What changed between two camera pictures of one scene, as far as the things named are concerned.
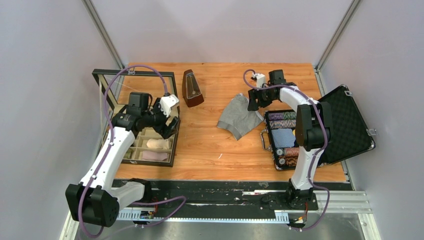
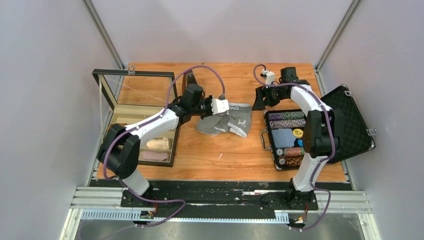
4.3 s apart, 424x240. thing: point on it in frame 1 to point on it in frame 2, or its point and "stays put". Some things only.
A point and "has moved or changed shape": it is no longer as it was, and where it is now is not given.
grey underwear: (237, 119) has moved or changed shape
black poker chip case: (350, 135) stays put
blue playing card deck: (283, 138) stays put
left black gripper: (163, 130) to (209, 101)
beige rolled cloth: (158, 143) stays put
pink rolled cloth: (149, 155) stays put
